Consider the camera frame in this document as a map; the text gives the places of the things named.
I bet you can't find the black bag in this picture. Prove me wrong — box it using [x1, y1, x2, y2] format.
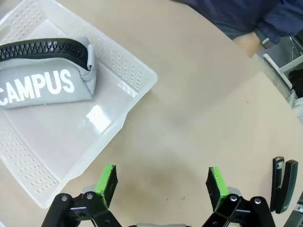
[288, 70, 303, 97]

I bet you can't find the black stapler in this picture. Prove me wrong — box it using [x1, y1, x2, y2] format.
[269, 156, 299, 215]

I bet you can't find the person's navy jacket torso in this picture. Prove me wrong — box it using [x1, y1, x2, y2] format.
[170, 0, 269, 40]

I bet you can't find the grey wristwatch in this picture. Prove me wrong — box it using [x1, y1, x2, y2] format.
[257, 30, 275, 50]

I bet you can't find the white perforated plastic basket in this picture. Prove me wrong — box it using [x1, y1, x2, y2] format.
[0, 0, 159, 210]

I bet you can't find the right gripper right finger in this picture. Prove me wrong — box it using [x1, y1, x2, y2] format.
[201, 166, 277, 227]

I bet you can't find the person's left hand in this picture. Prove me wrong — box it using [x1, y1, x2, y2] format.
[232, 32, 262, 59]

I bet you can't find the grey Campus pencil case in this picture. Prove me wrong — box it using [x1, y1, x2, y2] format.
[0, 35, 98, 110]

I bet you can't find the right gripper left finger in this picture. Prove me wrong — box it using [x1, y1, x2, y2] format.
[40, 164, 124, 227]

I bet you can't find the person's left forearm navy sleeve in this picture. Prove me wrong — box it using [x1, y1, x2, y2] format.
[254, 0, 303, 45]

